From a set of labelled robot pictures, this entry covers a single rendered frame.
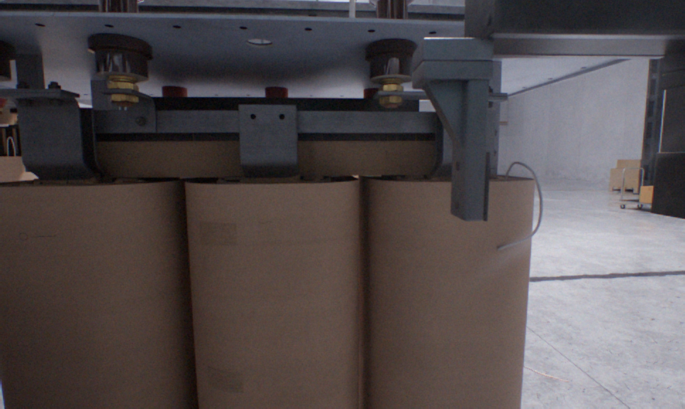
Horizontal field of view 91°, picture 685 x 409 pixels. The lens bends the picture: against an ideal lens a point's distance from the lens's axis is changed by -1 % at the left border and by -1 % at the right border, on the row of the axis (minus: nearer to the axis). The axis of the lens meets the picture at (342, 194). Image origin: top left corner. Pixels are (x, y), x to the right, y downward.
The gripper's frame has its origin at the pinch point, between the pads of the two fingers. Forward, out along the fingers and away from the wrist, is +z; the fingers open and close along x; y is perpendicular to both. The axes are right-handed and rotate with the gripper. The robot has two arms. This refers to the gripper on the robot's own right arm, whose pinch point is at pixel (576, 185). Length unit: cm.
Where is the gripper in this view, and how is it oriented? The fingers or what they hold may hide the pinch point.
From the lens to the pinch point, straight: 25.4
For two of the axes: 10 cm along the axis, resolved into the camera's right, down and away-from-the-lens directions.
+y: 0.0, 1.1, -9.9
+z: 0.0, 9.9, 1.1
